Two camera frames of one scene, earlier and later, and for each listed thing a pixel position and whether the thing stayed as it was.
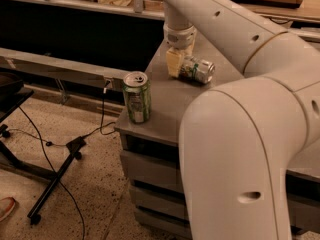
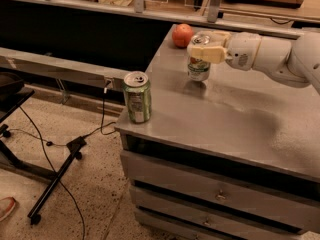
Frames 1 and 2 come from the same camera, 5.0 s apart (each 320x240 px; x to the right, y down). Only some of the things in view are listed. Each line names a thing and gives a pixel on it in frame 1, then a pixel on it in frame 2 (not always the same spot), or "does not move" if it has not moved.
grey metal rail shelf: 96,76 does not move
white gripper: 180,39 → 243,51
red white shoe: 6,206 does not move
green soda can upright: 137,96 does not move
